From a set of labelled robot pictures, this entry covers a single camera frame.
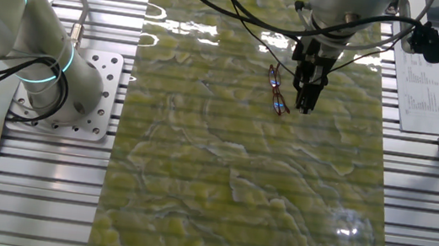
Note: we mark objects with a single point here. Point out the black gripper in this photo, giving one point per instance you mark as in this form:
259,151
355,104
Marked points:
315,53

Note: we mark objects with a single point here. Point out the red frame glasses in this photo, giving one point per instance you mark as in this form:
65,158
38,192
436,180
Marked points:
274,81

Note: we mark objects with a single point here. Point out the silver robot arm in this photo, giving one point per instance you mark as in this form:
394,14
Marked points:
44,32

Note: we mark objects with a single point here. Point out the printed table paper sheet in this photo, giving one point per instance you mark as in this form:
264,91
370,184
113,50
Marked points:
433,83

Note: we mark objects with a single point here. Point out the green marble pattern mat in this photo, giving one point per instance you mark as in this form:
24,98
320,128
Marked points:
218,161

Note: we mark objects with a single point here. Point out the silver camera bracket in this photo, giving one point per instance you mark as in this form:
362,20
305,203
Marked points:
405,20

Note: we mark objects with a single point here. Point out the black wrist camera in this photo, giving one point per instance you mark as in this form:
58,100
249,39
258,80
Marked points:
430,42

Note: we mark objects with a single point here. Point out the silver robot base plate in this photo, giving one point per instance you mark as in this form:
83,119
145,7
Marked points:
106,95

